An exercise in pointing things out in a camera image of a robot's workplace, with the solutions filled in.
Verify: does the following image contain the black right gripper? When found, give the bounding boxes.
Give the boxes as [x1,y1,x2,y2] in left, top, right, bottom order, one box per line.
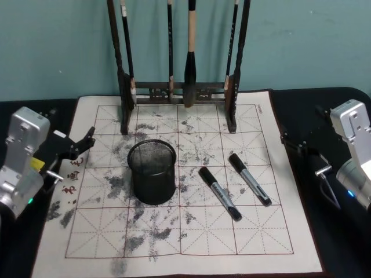
[279,132,337,186]

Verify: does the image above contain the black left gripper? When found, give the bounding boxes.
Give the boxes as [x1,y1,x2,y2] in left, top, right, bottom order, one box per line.
[31,126,97,193]

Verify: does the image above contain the black and grey marker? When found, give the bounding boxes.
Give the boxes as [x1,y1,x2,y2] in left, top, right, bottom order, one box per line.
[228,153,272,207]
[198,166,243,222]

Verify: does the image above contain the black mesh pen holder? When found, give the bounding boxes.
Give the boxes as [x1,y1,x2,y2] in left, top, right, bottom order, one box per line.
[126,139,177,206]

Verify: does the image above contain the black table cloth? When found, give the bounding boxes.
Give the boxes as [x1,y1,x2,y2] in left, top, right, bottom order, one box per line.
[0,86,371,278]

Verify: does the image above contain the dark wooden brush rack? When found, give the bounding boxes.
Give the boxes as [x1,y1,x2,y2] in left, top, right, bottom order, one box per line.
[106,0,252,136]

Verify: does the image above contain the thin black white-tipped brush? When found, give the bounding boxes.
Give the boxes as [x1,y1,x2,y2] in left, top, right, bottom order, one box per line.
[119,0,138,104]

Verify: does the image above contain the thin black brown-tipped brush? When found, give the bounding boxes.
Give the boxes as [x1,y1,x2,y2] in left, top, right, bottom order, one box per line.
[223,0,241,91]

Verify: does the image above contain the thin black calligraphy brush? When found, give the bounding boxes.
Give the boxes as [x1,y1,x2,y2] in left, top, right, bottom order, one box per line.
[166,0,175,103]

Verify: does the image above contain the white grid calligraphy mat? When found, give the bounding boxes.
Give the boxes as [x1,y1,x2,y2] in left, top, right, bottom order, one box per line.
[31,89,324,278]

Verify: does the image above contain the left gripper's dark cable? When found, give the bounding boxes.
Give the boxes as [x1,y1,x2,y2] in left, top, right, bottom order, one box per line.
[43,170,64,193]

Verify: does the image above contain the gripper's dark cable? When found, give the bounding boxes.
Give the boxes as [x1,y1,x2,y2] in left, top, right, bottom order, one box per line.
[315,164,342,210]
[43,170,64,193]

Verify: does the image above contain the right gripper's dark cable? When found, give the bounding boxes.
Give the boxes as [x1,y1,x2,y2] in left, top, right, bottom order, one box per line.
[315,164,342,210]

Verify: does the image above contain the large tan-handled calligraphy brush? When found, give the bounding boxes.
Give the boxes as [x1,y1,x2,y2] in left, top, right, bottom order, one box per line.
[183,0,198,108]

